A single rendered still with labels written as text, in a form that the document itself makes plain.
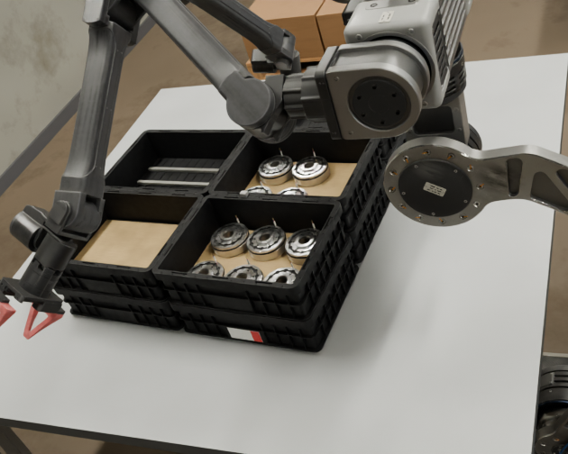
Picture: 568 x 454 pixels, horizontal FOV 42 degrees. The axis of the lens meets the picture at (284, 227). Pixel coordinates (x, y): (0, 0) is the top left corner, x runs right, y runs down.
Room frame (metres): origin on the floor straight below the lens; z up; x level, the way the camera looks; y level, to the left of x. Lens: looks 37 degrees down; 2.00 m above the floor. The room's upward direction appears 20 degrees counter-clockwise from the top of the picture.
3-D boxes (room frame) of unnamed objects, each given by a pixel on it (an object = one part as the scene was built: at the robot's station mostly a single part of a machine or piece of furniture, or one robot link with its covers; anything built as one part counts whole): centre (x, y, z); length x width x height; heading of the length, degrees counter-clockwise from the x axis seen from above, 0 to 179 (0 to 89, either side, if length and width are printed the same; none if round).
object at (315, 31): (4.09, -0.75, 0.19); 1.11 x 0.80 x 0.38; 62
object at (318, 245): (1.42, 0.09, 0.92); 0.40 x 0.30 x 0.02; 54
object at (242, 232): (1.54, 0.14, 0.86); 0.10 x 0.10 x 0.01
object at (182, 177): (1.89, 0.24, 0.87); 0.40 x 0.30 x 0.11; 54
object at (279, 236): (1.47, 0.05, 0.86); 0.10 x 0.10 x 0.01
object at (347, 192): (1.66, -0.08, 0.92); 0.40 x 0.30 x 0.02; 54
